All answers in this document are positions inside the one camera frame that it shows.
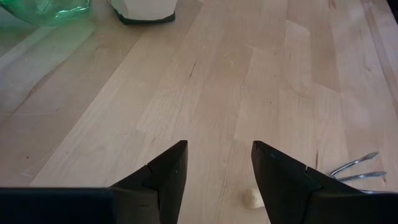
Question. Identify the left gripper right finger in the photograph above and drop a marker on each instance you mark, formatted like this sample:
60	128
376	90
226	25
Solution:
286	186

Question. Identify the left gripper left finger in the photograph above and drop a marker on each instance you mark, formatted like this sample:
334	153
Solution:
161	186

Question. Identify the beige green gardening bag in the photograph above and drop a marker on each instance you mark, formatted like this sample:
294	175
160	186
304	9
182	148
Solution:
143	11

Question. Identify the green plastic spray bottle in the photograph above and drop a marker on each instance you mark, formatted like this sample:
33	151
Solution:
46	11

